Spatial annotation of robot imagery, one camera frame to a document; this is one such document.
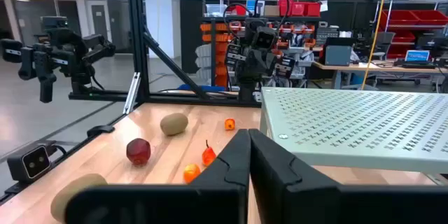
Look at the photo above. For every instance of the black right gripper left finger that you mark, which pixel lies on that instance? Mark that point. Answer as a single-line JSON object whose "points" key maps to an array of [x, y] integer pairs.
{"points": [[196, 203]]}

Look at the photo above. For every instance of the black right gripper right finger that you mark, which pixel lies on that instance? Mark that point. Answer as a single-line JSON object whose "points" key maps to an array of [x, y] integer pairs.
{"points": [[315, 203]]}

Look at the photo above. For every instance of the round yellow-orange pepper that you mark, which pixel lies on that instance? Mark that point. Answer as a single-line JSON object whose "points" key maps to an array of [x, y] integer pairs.
{"points": [[191, 172]]}

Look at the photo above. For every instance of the pear-shaped red-orange pepper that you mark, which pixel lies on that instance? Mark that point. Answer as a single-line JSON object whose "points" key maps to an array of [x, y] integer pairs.
{"points": [[208, 156]]}

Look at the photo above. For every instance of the wrinkled red-orange pepper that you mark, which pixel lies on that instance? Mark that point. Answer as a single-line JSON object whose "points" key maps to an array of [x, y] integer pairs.
{"points": [[229, 124]]}

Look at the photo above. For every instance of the dark red pomegranate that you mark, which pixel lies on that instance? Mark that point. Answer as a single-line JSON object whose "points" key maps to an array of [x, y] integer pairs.
{"points": [[138, 151]]}

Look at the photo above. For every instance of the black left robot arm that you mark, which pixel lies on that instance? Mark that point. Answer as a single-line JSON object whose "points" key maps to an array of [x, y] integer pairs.
{"points": [[246, 91]]}

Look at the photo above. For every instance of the black rack orange bins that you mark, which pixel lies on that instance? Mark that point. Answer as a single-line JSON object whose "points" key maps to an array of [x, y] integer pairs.
{"points": [[217, 47]]}

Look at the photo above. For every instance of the white stacked bins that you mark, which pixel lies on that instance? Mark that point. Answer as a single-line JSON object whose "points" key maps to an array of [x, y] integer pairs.
{"points": [[203, 61]]}

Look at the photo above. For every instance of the blue floor pad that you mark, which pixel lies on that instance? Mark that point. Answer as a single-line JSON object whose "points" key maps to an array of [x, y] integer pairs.
{"points": [[201, 87]]}

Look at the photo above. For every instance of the red storage bins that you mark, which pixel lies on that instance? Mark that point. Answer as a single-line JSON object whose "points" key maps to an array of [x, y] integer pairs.
{"points": [[301, 8]]}

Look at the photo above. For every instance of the grey equipment case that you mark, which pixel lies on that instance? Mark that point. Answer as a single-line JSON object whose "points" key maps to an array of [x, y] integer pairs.
{"points": [[337, 55]]}

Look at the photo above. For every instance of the green perforated metal shelf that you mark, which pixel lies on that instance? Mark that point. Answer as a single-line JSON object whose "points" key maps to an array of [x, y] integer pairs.
{"points": [[350, 126]]}

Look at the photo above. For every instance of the wooden workbench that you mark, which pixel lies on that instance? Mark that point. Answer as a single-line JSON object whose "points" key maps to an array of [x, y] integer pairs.
{"points": [[353, 67]]}

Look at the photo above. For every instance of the black office chair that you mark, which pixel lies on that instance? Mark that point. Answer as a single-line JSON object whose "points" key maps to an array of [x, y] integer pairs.
{"points": [[384, 43]]}

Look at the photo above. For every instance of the open laptop blue screen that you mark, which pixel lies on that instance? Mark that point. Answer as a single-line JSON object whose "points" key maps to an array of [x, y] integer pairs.
{"points": [[417, 56]]}

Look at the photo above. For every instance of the metal rack red bins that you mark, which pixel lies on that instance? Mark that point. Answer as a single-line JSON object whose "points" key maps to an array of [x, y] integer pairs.
{"points": [[413, 19]]}

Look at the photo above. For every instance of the white door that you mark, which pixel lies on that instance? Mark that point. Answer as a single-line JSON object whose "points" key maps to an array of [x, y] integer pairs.
{"points": [[99, 21]]}

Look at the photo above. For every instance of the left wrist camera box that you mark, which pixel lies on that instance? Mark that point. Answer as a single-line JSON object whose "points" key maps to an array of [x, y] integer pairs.
{"points": [[265, 37]]}

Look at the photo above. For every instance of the black table edge bracket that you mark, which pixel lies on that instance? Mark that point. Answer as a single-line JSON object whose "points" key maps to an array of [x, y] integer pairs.
{"points": [[100, 130]]}

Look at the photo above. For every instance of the silver corner bracket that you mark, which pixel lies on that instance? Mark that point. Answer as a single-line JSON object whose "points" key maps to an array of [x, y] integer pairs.
{"points": [[132, 92]]}

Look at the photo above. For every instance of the black aluminium rig frame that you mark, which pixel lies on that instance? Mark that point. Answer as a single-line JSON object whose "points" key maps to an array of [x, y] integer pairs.
{"points": [[134, 24]]}

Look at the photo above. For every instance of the black table-level camera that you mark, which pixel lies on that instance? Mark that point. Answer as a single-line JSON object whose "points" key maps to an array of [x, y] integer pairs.
{"points": [[31, 162]]}

